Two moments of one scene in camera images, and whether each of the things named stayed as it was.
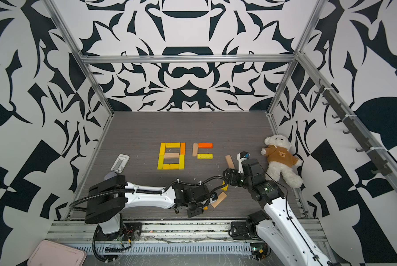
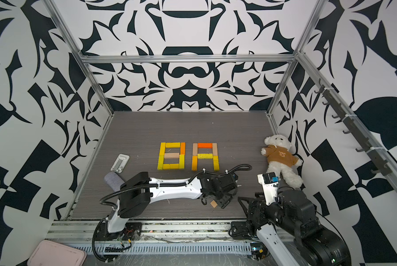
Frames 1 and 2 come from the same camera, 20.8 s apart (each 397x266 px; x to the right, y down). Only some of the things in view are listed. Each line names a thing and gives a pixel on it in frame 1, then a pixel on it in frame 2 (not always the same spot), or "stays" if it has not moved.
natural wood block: x=230 y=162 to x=214 y=148
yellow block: x=204 y=155 stays
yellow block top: x=172 y=144 stays
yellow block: x=160 y=163 stays
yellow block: x=181 y=162 stays
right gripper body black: x=237 y=179 to x=273 y=213
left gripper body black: x=196 y=210 to x=223 y=200
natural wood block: x=195 y=149 stays
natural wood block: x=172 y=155 stays
